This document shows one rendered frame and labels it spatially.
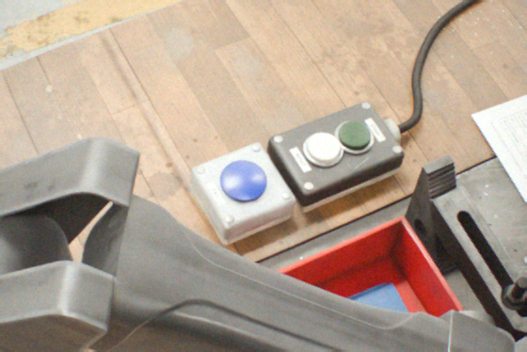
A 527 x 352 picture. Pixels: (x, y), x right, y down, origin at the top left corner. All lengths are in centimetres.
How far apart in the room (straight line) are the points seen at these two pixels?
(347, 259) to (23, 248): 49
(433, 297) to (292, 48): 31
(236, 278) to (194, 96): 60
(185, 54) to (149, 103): 7
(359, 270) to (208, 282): 51
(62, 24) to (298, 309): 187
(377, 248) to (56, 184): 53
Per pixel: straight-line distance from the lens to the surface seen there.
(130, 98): 110
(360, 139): 105
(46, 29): 236
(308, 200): 102
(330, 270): 98
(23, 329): 49
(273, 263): 101
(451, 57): 118
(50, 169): 52
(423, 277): 98
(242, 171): 101
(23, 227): 55
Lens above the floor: 178
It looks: 56 degrees down
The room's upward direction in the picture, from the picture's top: 10 degrees clockwise
